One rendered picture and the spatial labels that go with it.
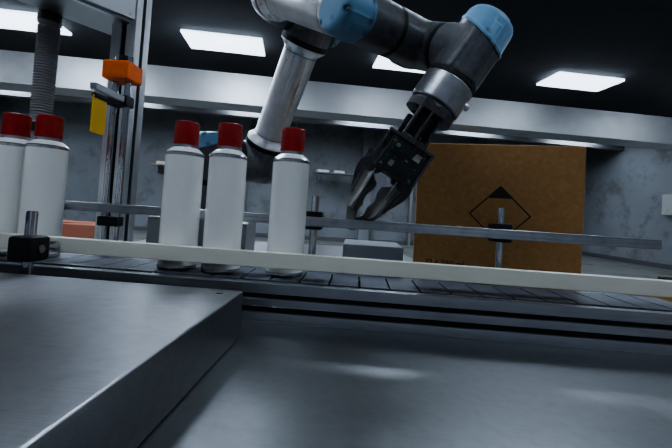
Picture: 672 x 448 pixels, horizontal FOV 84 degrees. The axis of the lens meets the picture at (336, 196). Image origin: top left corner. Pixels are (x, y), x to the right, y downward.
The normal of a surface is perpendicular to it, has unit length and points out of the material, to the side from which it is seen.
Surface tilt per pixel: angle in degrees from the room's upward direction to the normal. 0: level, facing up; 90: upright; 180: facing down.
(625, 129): 90
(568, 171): 90
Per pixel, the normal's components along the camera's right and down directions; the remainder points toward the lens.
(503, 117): 0.11, -0.03
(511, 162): -0.22, -0.05
